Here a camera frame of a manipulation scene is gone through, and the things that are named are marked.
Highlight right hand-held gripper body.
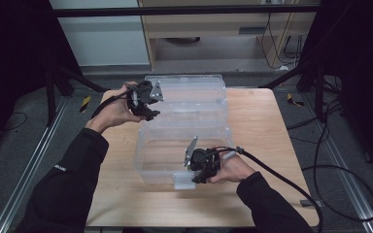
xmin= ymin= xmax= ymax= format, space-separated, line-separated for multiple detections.
xmin=183 ymin=135 xmax=221 ymax=173

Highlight grey tape strip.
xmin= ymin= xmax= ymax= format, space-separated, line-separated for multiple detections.
xmin=299 ymin=199 xmax=323 ymax=209

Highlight person's left hand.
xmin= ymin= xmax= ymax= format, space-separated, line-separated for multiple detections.
xmin=85 ymin=82 xmax=146 ymax=134

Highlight yellow black striped tape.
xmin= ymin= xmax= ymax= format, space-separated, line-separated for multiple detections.
xmin=79 ymin=95 xmax=92 ymax=114
xmin=286 ymin=92 xmax=305 ymax=108

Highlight dark curtain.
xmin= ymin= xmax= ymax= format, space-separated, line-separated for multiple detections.
xmin=299 ymin=0 xmax=373 ymax=183
xmin=0 ymin=0 xmax=82 ymax=156

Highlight black horizontal frame bar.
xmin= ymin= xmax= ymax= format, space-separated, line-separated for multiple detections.
xmin=52 ymin=4 xmax=322 ymax=18

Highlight person's right hand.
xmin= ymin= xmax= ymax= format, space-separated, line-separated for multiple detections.
xmin=207 ymin=154 xmax=256 ymax=184

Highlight black looped floor cable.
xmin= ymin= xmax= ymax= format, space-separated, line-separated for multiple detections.
xmin=302 ymin=163 xmax=373 ymax=223

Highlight white cabinet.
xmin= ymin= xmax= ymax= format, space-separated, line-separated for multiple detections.
xmin=49 ymin=0 xmax=152 ymax=68

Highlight light wooden desk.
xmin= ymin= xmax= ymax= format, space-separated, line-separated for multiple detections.
xmin=138 ymin=0 xmax=322 ymax=71

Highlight aluminium floor rail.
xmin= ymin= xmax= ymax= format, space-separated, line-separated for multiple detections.
xmin=0 ymin=96 xmax=70 ymax=233
xmin=300 ymin=93 xmax=373 ymax=233

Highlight clear plastic storage box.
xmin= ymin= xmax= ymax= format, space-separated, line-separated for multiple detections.
xmin=133 ymin=74 xmax=235 ymax=190

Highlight left hand-held gripper cable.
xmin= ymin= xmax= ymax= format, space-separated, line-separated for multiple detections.
xmin=90 ymin=81 xmax=150 ymax=119

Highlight black floor cable bundle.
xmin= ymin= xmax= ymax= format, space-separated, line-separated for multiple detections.
xmin=286 ymin=96 xmax=345 ymax=147

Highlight hand-held gripper cable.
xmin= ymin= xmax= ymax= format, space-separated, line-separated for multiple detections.
xmin=90 ymin=81 xmax=150 ymax=119
xmin=207 ymin=146 xmax=323 ymax=233

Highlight black hanging desk cables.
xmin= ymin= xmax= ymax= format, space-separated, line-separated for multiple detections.
xmin=260 ymin=13 xmax=305 ymax=71

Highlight thin black floor cable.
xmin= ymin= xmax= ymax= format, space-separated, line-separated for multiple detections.
xmin=0 ymin=111 xmax=29 ymax=134

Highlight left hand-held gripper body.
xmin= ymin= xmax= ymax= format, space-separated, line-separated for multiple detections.
xmin=126 ymin=81 xmax=165 ymax=116

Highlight black metal stand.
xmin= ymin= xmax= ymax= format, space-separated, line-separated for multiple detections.
xmin=43 ymin=61 xmax=110 ymax=127
xmin=258 ymin=57 xmax=342 ymax=124

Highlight right hand-held gripper cable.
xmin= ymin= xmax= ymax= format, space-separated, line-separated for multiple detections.
xmin=207 ymin=146 xmax=323 ymax=233

